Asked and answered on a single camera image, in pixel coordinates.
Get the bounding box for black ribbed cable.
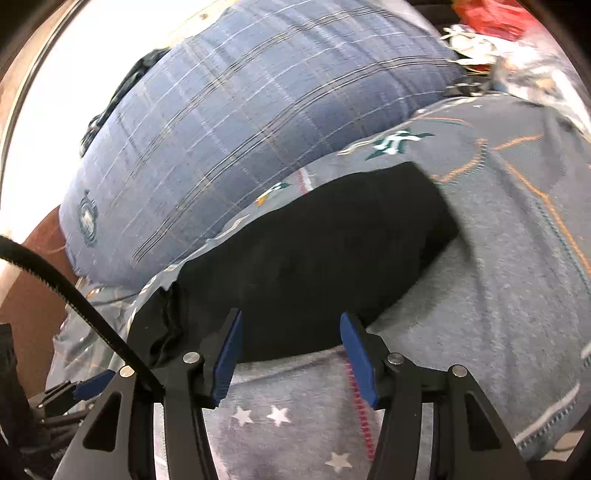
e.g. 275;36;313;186
0;236;164;398

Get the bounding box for white crumpled paper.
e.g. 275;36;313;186
441;23;511;75

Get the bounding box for blue plaid pillow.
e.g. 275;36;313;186
60;0;464;283

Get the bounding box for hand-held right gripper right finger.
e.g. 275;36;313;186
340;312;532;480

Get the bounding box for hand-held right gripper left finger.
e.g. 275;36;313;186
53;308;244;480

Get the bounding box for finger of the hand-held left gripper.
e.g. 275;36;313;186
28;369;117;428

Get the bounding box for black pants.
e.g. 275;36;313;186
127;159;461;370

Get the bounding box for red cloth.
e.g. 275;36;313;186
451;0;529;43

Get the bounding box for brown wooden furniture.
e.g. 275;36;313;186
0;205;89;370

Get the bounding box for grey printed blanket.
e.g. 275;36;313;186
46;92;591;480

